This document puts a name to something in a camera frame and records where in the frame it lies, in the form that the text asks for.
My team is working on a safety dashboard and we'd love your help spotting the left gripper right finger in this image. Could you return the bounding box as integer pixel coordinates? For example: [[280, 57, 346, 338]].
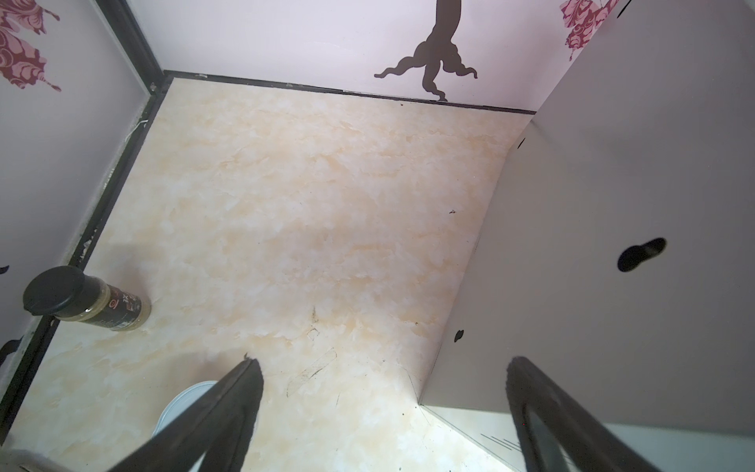
[[505, 356, 657, 471]]

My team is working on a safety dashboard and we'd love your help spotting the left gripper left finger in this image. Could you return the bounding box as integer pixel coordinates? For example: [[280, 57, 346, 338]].
[[112, 357, 263, 471]]

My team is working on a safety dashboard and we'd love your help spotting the yellow labelled can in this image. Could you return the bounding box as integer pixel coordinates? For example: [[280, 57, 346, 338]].
[[153, 381, 216, 436]]

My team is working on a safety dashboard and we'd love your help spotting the grey metal cabinet box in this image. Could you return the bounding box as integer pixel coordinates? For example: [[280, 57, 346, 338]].
[[420, 1, 754, 471]]

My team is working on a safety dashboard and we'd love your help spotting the dark spice bottle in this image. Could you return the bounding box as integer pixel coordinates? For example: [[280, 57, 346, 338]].
[[23, 265, 151, 332]]

